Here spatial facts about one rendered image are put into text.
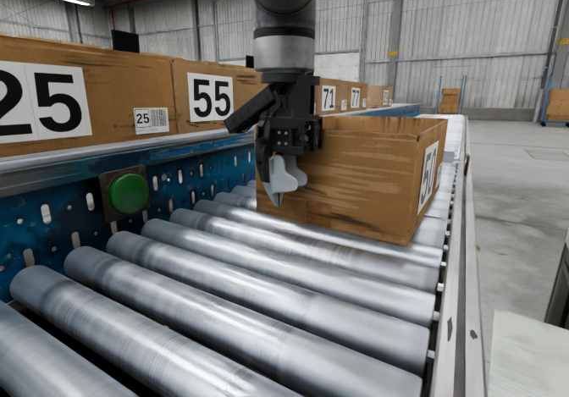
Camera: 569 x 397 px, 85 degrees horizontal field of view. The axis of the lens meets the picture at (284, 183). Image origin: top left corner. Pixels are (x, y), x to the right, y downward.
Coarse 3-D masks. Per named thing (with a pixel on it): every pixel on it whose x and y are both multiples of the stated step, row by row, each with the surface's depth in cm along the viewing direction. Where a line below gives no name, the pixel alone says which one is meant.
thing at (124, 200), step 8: (120, 176) 52; (128, 176) 52; (136, 176) 54; (112, 184) 51; (120, 184) 51; (128, 184) 52; (136, 184) 54; (144, 184) 55; (112, 192) 50; (120, 192) 51; (128, 192) 52; (136, 192) 54; (144, 192) 55; (112, 200) 51; (120, 200) 52; (128, 200) 53; (136, 200) 54; (144, 200) 56; (120, 208) 52; (128, 208) 53; (136, 208) 54
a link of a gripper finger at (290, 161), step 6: (282, 156) 52; (288, 156) 52; (294, 156) 52; (288, 162) 52; (294, 162) 52; (288, 168) 53; (294, 168) 52; (294, 174) 52; (300, 174) 52; (306, 174) 51; (300, 180) 52; (306, 180) 52; (282, 192) 54; (282, 198) 54
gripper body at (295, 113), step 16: (272, 80) 44; (288, 80) 44; (304, 80) 44; (288, 96) 46; (304, 96) 44; (272, 112) 48; (288, 112) 47; (304, 112) 45; (272, 128) 46; (288, 128) 45; (304, 128) 44; (320, 128) 50; (272, 144) 48; (288, 144) 47; (304, 144) 46; (320, 144) 50
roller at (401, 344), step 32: (128, 256) 49; (160, 256) 46; (192, 256) 45; (224, 288) 40; (256, 288) 38; (288, 288) 37; (288, 320) 35; (320, 320) 34; (352, 320) 32; (384, 320) 32; (384, 352) 30; (416, 352) 29
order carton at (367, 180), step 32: (256, 128) 58; (352, 128) 88; (384, 128) 83; (416, 128) 79; (320, 160) 52; (352, 160) 49; (384, 160) 46; (416, 160) 44; (256, 192) 62; (288, 192) 57; (320, 192) 54; (352, 192) 50; (384, 192) 48; (416, 192) 48; (320, 224) 55; (352, 224) 52; (384, 224) 49; (416, 224) 53
